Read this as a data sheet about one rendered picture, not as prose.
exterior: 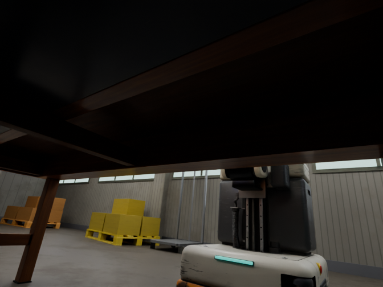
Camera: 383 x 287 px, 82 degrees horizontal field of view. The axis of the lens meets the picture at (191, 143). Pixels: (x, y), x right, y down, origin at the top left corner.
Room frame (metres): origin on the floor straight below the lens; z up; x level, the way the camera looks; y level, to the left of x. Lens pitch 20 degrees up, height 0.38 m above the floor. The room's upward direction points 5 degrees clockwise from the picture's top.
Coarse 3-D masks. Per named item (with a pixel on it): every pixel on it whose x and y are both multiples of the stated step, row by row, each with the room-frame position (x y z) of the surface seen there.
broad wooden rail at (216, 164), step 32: (352, 96) 0.45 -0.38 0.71; (192, 128) 0.73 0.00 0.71; (224, 128) 0.65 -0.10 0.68; (256, 128) 0.59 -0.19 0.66; (288, 128) 0.54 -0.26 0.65; (320, 128) 0.49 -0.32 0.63; (352, 128) 0.46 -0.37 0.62; (64, 160) 1.24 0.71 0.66; (96, 160) 1.05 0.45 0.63; (160, 160) 0.80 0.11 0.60; (192, 160) 0.72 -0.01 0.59; (224, 160) 0.66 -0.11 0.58; (256, 160) 0.63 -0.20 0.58; (288, 160) 0.61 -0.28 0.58; (320, 160) 0.58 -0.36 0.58; (352, 160) 0.55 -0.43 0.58
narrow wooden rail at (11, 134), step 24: (312, 0) 0.19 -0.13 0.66; (336, 0) 0.19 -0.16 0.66; (360, 0) 0.19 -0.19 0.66; (264, 24) 0.23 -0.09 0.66; (288, 24) 0.23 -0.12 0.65; (312, 24) 0.23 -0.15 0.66; (216, 48) 0.28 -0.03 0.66; (240, 48) 0.28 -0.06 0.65; (264, 48) 0.28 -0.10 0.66; (144, 72) 0.36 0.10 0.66; (168, 72) 0.36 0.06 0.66; (192, 72) 0.35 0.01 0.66; (96, 96) 0.47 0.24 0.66; (120, 96) 0.46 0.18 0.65
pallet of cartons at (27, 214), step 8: (32, 200) 5.99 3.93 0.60; (56, 200) 5.70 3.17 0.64; (64, 200) 5.87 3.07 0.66; (8, 208) 5.76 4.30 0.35; (16, 208) 5.57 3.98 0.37; (24, 208) 5.41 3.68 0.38; (32, 208) 5.26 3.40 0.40; (56, 208) 5.75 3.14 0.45; (8, 216) 5.69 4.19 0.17; (16, 216) 5.50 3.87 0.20; (24, 216) 5.36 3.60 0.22; (32, 216) 5.30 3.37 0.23; (56, 216) 5.79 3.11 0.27; (8, 224) 5.60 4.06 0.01; (16, 224) 5.54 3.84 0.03; (24, 224) 5.27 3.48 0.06; (56, 224) 5.81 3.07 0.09
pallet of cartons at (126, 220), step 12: (120, 204) 4.42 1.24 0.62; (132, 204) 4.30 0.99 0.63; (144, 204) 4.49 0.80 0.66; (96, 216) 4.21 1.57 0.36; (108, 216) 3.88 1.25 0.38; (120, 216) 3.56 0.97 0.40; (132, 216) 3.68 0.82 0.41; (144, 216) 3.84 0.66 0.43; (96, 228) 4.14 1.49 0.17; (108, 228) 3.81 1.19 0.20; (120, 228) 3.58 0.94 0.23; (132, 228) 3.71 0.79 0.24; (144, 228) 3.86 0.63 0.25; (156, 228) 4.04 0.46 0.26; (120, 240) 3.57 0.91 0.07; (132, 240) 4.50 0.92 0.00
